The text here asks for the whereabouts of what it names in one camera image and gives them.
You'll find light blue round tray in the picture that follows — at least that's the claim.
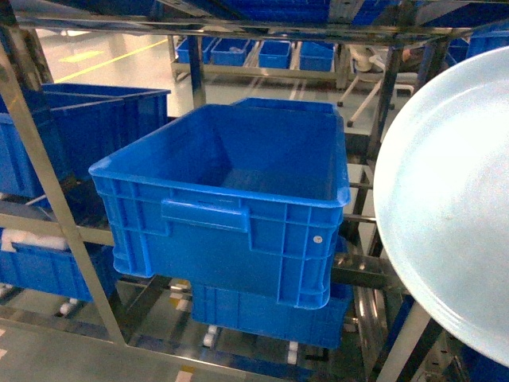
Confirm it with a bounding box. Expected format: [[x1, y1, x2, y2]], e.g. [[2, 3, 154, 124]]
[[374, 48, 508, 364]]

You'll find blue crate on shelf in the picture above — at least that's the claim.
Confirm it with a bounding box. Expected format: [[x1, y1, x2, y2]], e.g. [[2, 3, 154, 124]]
[[89, 104, 351, 310]]

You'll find blue crate left shelf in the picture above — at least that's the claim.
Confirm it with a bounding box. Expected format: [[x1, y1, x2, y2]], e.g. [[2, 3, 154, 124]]
[[1, 92, 125, 197]]

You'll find steel shelf rack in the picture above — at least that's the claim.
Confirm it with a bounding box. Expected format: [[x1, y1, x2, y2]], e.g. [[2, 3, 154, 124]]
[[1, 1, 508, 367]]

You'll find blue crate behind middle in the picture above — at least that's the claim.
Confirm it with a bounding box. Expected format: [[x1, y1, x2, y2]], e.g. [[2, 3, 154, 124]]
[[232, 97, 338, 115]]

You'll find low rack with bins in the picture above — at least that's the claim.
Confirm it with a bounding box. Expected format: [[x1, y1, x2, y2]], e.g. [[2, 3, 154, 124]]
[[168, 36, 349, 89]]

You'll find blue crate left rear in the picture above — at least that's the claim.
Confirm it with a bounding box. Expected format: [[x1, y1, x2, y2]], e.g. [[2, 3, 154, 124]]
[[43, 83, 171, 150]]

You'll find white stool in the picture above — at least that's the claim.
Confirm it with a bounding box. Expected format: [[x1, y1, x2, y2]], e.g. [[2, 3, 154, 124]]
[[337, 44, 402, 127]]

